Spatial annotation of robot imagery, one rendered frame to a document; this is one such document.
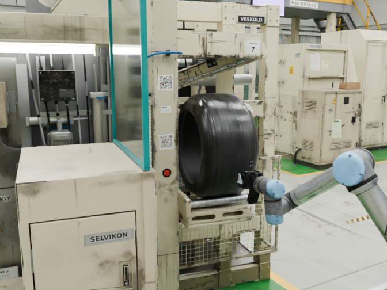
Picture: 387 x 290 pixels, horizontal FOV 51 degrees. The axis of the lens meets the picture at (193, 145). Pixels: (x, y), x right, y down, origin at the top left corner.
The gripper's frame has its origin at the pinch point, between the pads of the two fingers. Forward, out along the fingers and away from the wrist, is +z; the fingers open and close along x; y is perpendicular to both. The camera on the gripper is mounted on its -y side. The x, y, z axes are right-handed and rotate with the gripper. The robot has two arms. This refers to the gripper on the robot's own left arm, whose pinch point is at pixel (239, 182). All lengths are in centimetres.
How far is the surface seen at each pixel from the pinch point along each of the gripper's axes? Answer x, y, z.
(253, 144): -5.9, 19.1, -4.1
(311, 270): -104, -92, 86
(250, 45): -27, 73, 34
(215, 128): 12.7, 27.5, -2.0
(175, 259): 28, -41, 22
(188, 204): 24.8, -9.2, 6.8
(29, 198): 94, 13, -58
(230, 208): 1.2, -14.6, 9.6
